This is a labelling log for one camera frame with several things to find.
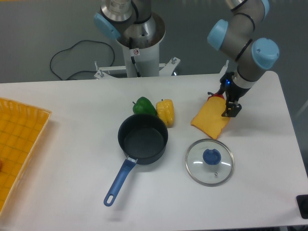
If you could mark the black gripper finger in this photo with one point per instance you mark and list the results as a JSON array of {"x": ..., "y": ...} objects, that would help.
[
  {"x": 228, "y": 110},
  {"x": 233, "y": 109}
]

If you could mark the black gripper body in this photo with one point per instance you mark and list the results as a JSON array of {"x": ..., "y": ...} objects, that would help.
[{"x": 230, "y": 88}]

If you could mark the glass pot lid blue knob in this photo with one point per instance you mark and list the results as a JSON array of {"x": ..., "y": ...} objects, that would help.
[{"x": 209, "y": 162}]

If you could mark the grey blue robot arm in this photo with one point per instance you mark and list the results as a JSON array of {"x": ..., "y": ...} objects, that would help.
[{"x": 254, "y": 57}]

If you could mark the red toy bell pepper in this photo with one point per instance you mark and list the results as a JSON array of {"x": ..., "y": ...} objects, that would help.
[{"x": 217, "y": 94}]

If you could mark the yellow toy bell pepper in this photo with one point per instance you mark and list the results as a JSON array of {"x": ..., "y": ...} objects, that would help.
[{"x": 165, "y": 111}]

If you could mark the green toy bell pepper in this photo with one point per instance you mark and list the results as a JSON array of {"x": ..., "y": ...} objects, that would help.
[{"x": 144, "y": 106}]

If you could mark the black object at table edge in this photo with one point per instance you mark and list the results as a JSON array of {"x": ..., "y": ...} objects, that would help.
[{"x": 302, "y": 201}]

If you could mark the yellow woven basket tray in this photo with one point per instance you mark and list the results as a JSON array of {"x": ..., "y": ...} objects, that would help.
[{"x": 21, "y": 127}]

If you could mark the black saucepan blue handle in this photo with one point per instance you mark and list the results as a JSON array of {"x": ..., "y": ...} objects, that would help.
[{"x": 143, "y": 139}]

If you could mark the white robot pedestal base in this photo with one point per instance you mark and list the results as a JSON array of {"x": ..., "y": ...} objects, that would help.
[{"x": 140, "y": 46}]

